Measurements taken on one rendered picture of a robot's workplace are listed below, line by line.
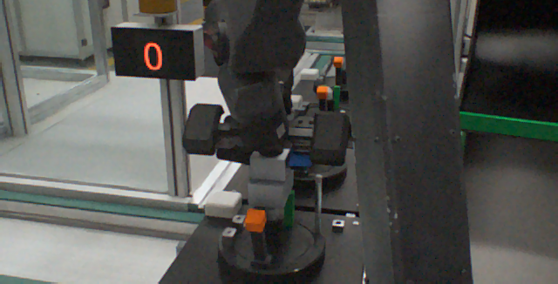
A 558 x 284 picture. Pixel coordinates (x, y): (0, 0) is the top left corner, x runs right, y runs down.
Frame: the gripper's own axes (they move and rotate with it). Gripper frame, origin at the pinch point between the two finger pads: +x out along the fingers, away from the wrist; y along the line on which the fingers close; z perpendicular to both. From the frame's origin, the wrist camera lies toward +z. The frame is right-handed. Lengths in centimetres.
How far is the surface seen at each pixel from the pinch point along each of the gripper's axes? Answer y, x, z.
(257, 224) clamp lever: -0.3, -2.4, -9.9
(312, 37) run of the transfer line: 17, 106, 101
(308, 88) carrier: 7, 59, 47
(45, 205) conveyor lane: 39.9, 18.6, -3.7
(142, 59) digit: 20.4, -0.7, 12.4
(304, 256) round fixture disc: -4.7, 7.5, -10.2
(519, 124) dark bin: -25.4, -13.1, -1.3
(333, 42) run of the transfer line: 8, 105, 97
